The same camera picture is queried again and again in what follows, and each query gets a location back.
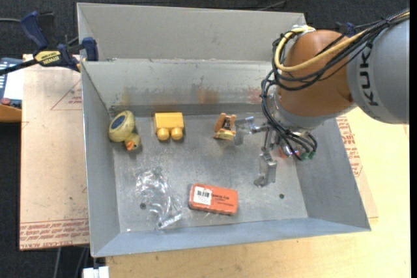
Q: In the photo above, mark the brown cardboard board, red print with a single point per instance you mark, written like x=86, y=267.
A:
x=52, y=146

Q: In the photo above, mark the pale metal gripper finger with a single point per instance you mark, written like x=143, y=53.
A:
x=241, y=127
x=267, y=170

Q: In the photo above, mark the small orange toy figure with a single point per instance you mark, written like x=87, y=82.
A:
x=224, y=130

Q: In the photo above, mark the yellow rubber duck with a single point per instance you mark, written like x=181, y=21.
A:
x=121, y=127

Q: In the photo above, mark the grey metal bin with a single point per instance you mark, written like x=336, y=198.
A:
x=202, y=159

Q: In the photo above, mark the clear crumpled plastic piece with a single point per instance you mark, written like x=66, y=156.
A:
x=155, y=192

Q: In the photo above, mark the yellow toy building block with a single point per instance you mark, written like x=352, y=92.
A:
x=168, y=123

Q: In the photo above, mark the orange flat block, white label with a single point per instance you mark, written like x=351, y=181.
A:
x=213, y=199

